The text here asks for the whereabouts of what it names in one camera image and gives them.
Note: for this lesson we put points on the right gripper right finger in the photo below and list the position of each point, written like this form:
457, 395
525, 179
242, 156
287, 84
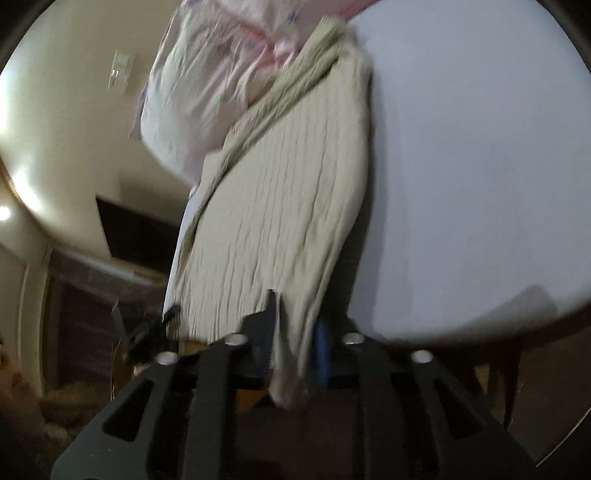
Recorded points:
417, 415

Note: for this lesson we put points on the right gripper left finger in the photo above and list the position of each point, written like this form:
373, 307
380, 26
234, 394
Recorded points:
178, 421

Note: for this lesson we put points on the beige knit sweater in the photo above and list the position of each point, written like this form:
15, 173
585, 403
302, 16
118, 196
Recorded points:
276, 204

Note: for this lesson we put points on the pink floral pillow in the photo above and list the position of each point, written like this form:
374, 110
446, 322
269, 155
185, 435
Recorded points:
209, 68
292, 20

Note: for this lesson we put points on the white wall socket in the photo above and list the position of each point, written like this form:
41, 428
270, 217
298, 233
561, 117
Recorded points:
120, 71

